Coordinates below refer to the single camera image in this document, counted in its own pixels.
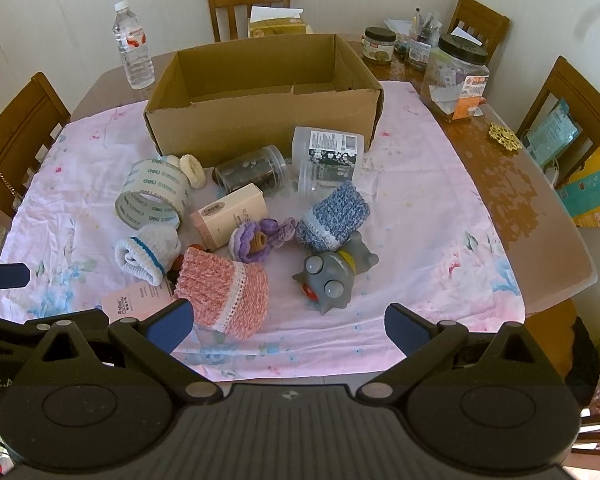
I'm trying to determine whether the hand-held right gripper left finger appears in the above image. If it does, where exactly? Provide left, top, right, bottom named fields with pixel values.
left=26, top=299, right=226, bottom=406

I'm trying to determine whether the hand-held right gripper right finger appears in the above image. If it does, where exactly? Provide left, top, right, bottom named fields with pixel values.
left=355, top=302, right=556, bottom=404

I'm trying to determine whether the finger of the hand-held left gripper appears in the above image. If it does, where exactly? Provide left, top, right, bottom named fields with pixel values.
left=0, top=308, right=110, bottom=342
left=0, top=262, right=31, bottom=291

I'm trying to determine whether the pink knitted pouch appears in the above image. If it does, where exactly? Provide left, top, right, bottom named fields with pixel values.
left=174, top=247, right=271, bottom=340

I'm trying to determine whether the blue knitted pouch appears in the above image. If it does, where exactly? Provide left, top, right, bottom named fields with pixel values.
left=295, top=181, right=372, bottom=253

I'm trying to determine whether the clear packing tape roll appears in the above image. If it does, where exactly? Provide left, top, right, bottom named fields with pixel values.
left=115, top=157, right=193, bottom=228

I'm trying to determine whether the clear jar with dark contents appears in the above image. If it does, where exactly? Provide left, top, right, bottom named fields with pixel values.
left=212, top=145, right=288, bottom=196

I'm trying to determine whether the brown cardboard box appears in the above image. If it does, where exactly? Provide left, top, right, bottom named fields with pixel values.
left=144, top=34, right=385, bottom=156

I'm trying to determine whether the brown wooden desktop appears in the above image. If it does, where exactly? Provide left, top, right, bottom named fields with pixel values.
left=70, top=35, right=598, bottom=321

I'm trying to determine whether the pink paper card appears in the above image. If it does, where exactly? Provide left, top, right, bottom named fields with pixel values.
left=101, top=280, right=177, bottom=322

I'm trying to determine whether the white sock with blue stripe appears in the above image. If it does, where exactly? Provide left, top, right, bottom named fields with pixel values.
left=114, top=223, right=182, bottom=286

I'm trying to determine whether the grey rubber toy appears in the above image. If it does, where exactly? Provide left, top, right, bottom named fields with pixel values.
left=292, top=231, right=380, bottom=316

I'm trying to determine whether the pink floral tablecloth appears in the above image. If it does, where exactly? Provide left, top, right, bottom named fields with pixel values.
left=0, top=80, right=526, bottom=383

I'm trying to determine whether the purple crochet piece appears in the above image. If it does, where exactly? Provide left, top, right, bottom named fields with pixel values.
left=228, top=217, right=298, bottom=263

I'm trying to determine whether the beige small carton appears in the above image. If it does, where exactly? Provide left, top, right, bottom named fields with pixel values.
left=190, top=183, right=270, bottom=250

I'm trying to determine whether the wooden chair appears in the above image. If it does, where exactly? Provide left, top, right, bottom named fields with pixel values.
left=447, top=0, right=511, bottom=66
left=0, top=72, right=72, bottom=221
left=205, top=0, right=292, bottom=43
left=516, top=56, right=600, bottom=161

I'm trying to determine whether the white hair scrunchie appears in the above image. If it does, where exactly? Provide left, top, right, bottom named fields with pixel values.
left=179, top=154, right=206, bottom=190

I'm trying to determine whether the clear plastic container with label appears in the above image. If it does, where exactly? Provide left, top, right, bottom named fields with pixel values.
left=291, top=126, right=381, bottom=201

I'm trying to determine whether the gold snowflake coaster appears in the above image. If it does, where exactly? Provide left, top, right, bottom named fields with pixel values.
left=489, top=122, right=523, bottom=152

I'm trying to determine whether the light blue packet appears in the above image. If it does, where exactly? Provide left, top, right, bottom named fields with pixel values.
left=522, top=99, right=581, bottom=166

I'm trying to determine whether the large plastic jar black lid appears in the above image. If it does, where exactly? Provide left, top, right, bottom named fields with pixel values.
left=420, top=34, right=491, bottom=123

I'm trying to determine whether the clear water bottle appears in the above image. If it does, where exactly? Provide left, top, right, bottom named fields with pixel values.
left=112, top=1, right=156, bottom=90

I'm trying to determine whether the small jar with black lid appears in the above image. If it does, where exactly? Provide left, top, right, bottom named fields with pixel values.
left=362, top=26, right=397, bottom=65

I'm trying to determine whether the pen holder with pens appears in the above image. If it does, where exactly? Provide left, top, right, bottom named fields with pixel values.
left=407, top=8, right=443, bottom=71

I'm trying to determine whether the yellow tissue box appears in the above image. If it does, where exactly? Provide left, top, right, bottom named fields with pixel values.
left=247, top=6, right=312, bottom=38

